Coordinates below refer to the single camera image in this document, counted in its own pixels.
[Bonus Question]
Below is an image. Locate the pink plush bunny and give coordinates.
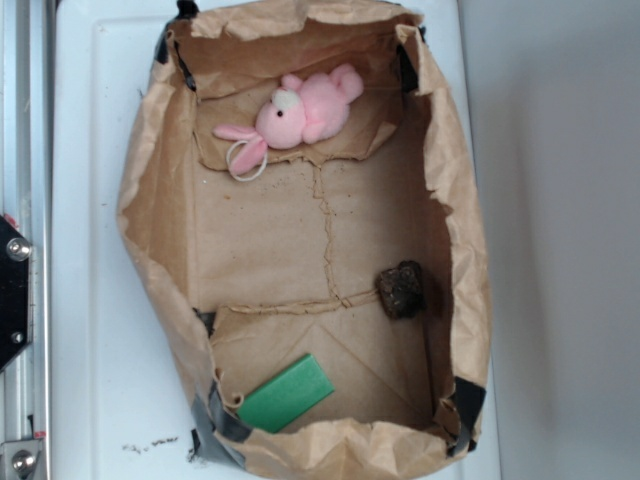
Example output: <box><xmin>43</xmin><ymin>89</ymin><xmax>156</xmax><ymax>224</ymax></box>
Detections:
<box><xmin>212</xmin><ymin>64</ymin><xmax>364</xmax><ymax>182</ymax></box>

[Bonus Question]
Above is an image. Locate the brown paper bag tray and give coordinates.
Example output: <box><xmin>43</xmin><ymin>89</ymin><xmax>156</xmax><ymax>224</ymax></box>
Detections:
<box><xmin>117</xmin><ymin>1</ymin><xmax>491</xmax><ymax>479</ymax></box>

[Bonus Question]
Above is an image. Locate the dark brown rough chunk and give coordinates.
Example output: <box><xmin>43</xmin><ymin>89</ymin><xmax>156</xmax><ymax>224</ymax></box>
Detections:
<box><xmin>375</xmin><ymin>260</ymin><xmax>426</xmax><ymax>320</ymax></box>

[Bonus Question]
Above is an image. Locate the green rectangular block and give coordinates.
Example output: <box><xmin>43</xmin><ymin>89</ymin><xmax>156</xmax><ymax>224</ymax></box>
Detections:
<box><xmin>237</xmin><ymin>354</ymin><xmax>335</xmax><ymax>433</ymax></box>

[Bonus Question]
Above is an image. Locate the black mounting bracket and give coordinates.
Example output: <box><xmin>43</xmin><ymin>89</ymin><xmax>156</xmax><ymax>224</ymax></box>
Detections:
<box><xmin>0</xmin><ymin>215</ymin><xmax>33</xmax><ymax>372</ymax></box>

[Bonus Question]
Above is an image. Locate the aluminium frame rail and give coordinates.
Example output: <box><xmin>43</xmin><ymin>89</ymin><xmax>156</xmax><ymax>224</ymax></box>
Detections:
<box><xmin>1</xmin><ymin>1</ymin><xmax>56</xmax><ymax>479</ymax></box>

